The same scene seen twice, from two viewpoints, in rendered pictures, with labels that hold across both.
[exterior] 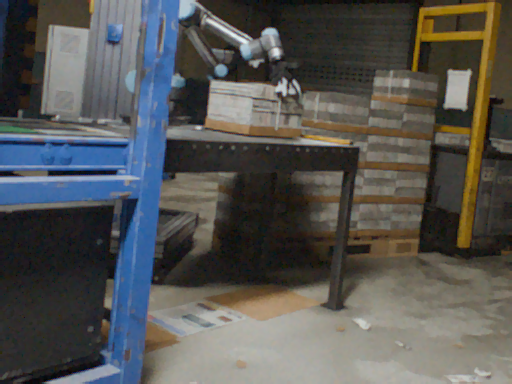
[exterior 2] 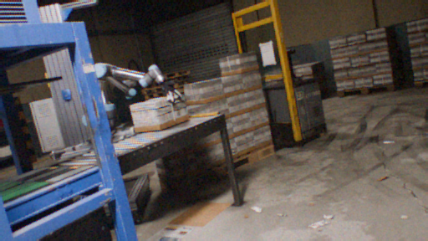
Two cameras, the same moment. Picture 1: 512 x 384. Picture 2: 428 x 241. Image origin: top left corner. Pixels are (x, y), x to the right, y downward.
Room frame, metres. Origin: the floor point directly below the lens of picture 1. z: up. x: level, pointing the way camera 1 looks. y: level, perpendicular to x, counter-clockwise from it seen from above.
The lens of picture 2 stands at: (-0.06, -0.04, 1.19)
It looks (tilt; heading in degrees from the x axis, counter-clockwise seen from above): 8 degrees down; 359
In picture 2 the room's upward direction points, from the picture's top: 12 degrees counter-clockwise
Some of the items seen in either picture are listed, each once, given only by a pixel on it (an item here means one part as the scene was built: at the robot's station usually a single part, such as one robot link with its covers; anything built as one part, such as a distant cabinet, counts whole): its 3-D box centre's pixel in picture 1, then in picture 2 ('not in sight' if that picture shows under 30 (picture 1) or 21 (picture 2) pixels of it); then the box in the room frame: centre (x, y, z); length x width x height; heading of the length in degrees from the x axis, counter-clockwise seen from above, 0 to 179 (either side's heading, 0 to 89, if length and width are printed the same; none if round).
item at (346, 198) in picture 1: (341, 238); (231, 166); (3.06, -0.15, 0.34); 0.06 x 0.06 x 0.68; 53
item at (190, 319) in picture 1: (194, 317); (165, 238); (2.67, 0.46, 0.00); 0.37 x 0.28 x 0.01; 143
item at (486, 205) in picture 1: (466, 197); (292, 110); (5.01, -1.21, 0.40); 0.69 x 0.55 x 0.80; 36
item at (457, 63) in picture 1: (450, 82); (262, 51); (4.81, -0.92, 1.27); 0.57 x 0.01 x 0.65; 36
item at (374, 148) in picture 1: (309, 191); (204, 140); (4.12, 0.04, 0.42); 1.17 x 0.39 x 0.83; 126
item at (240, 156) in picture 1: (263, 156); (173, 142); (2.55, 0.23, 0.74); 1.34 x 0.05 x 0.12; 143
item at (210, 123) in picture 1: (238, 127); (153, 125); (2.98, 0.40, 0.83); 0.29 x 0.16 x 0.04; 53
